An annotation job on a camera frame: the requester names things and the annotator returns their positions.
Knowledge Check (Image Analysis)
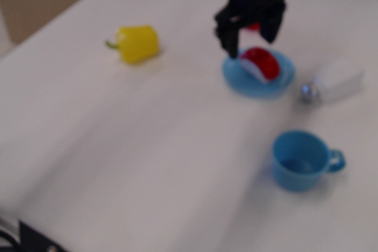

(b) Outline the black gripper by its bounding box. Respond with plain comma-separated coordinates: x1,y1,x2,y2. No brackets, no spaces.
215,0,286,58

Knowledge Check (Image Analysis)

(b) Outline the aluminium frame rail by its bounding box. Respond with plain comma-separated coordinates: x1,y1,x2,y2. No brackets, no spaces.
1,214,19,243

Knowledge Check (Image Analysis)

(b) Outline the red toy ball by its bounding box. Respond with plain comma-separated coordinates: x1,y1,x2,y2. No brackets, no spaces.
245,22,260,32

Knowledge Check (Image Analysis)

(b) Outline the light blue plate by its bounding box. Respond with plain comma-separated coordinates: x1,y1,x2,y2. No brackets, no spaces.
222,48,296,99

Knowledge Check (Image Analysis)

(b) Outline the black corner bracket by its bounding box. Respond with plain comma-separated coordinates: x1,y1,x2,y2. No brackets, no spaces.
18,221,68,252

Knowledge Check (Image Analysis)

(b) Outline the blue plastic cup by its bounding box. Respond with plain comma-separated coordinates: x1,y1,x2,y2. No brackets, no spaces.
272,130,347,192

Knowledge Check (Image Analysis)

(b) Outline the white salt shaker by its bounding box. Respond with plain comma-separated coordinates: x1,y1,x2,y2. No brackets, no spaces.
300,58,364,104

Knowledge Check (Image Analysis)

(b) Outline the red and white toy sushi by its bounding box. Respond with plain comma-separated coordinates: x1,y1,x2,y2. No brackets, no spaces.
239,47,281,84

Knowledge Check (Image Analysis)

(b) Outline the yellow toy bell pepper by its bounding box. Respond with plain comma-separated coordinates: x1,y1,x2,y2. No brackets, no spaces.
105,25,160,64

